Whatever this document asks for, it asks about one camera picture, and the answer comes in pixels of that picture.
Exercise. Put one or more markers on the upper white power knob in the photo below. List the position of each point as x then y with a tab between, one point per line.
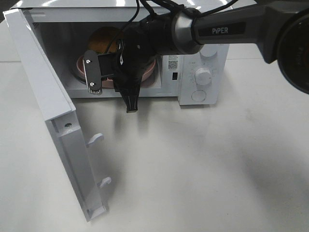
208	50

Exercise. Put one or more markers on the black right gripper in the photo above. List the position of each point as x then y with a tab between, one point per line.
129	65

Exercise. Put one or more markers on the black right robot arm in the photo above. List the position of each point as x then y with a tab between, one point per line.
279	28

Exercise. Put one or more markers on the round white door button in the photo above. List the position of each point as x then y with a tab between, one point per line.
199	96

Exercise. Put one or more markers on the white microwave oven body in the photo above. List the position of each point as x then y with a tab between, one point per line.
51	37

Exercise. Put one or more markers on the white microwave door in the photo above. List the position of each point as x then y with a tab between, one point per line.
58	111

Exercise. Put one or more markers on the white timer knob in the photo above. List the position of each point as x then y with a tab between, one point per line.
203	76

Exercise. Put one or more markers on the pink round plate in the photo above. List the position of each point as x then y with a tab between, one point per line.
109	83

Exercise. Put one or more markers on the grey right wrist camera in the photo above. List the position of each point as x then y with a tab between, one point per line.
97	68

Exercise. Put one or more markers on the burger with lettuce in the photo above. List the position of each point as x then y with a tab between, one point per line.
100	39

